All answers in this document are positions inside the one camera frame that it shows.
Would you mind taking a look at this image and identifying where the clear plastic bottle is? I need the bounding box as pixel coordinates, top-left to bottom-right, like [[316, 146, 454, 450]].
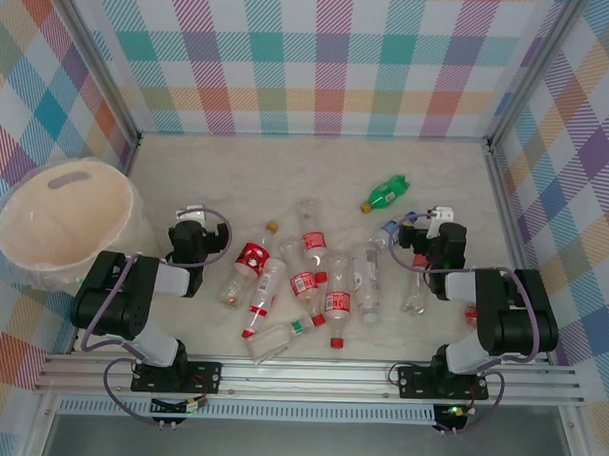
[[292, 198, 333, 284]]

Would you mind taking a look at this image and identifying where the green plastic bottle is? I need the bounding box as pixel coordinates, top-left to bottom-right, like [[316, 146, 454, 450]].
[[359, 173, 411, 217]]

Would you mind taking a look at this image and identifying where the black power connector module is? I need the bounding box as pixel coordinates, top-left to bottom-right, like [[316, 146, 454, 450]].
[[430, 402, 479, 438], [149, 395, 211, 432]]

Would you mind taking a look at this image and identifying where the red label bottle yellow cap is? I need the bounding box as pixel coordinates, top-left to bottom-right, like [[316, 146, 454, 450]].
[[216, 219, 281, 312]]

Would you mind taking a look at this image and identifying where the aluminium frame post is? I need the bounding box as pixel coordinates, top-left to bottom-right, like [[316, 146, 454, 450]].
[[44, 0, 148, 146], [484, 0, 587, 154]]

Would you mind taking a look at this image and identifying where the clear bottle green neck band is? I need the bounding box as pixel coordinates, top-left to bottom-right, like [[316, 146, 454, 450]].
[[244, 315, 316, 365]]

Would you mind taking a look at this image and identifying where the aluminium mounting rail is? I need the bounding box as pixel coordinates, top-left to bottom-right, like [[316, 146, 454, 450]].
[[32, 346, 589, 413]]

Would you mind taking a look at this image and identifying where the red labelled plastic bottle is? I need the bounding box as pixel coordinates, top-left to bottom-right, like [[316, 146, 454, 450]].
[[461, 302, 483, 329]]

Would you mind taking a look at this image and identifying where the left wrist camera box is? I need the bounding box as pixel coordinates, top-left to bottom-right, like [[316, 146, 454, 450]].
[[177, 203, 207, 224]]

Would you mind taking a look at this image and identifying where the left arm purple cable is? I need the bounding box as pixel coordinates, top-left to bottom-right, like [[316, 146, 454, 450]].
[[77, 203, 235, 429]]

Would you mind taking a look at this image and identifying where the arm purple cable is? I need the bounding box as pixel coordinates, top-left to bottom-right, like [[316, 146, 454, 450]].
[[77, 203, 235, 429], [384, 209, 544, 440]]

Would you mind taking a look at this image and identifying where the clear bottle red label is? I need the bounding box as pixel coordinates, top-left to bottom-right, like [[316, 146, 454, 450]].
[[321, 251, 356, 351], [275, 239, 330, 328]]

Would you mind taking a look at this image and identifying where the cream plastic bin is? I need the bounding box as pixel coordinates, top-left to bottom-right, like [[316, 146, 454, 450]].
[[0, 154, 163, 298]]

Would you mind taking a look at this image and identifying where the clear bottle red cap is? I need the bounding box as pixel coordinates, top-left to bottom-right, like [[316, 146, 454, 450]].
[[399, 253, 433, 316]]

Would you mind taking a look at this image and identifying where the white slotted cable duct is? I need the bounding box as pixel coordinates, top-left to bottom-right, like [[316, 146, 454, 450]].
[[56, 394, 439, 429]]

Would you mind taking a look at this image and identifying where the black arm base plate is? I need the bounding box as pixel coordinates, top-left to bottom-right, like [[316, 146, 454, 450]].
[[396, 363, 491, 404], [131, 357, 224, 396]]

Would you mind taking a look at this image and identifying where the clear bottle white label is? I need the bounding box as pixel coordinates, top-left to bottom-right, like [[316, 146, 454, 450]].
[[348, 242, 385, 326]]

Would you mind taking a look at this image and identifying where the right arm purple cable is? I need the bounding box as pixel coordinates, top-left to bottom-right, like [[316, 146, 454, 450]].
[[384, 209, 544, 440]]

